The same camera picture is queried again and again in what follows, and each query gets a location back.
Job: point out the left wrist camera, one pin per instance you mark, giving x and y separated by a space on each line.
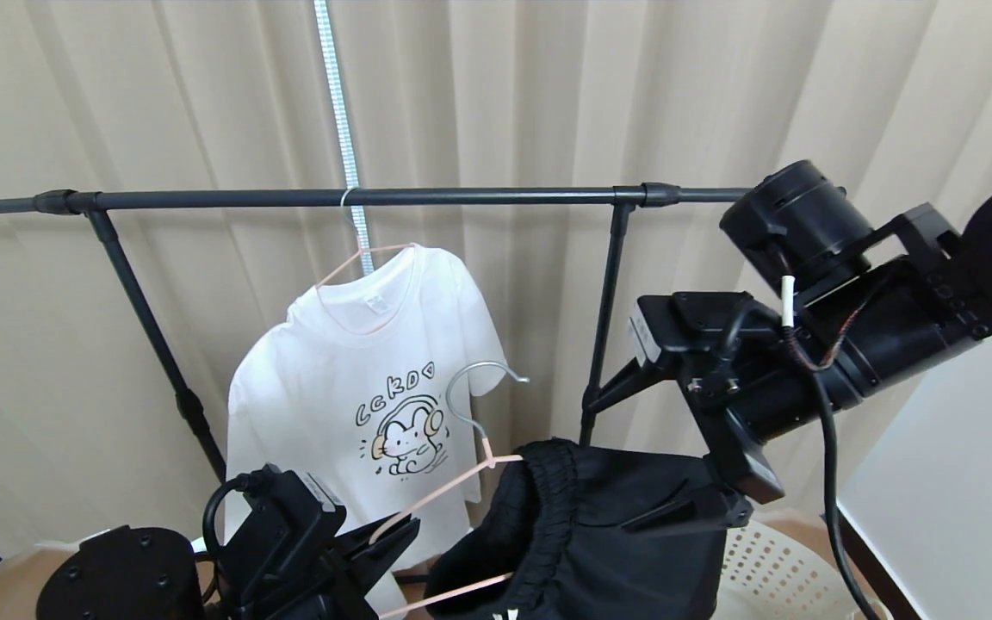
281 525

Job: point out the white laundry basket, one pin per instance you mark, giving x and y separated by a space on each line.
771 568

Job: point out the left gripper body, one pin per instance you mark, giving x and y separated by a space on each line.
332 594

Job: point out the black garment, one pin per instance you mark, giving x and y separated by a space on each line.
599 534

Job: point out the pink clothes hanger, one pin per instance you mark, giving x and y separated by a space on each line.
489 454
361 251

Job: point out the beige curtain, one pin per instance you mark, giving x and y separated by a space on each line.
720 86

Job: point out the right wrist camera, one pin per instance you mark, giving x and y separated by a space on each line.
694 327

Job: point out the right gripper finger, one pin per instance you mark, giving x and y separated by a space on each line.
694 512
634 387

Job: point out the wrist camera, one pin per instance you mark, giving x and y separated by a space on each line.
694 327
281 525

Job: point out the white printed T-shirt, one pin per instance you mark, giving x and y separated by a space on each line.
315 405

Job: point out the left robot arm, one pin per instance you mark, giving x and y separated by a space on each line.
117 577

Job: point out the black clothes rack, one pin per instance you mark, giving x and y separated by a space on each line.
505 195

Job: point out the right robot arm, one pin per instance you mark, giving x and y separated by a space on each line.
806 224

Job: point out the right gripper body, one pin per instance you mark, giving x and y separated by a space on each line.
771 405

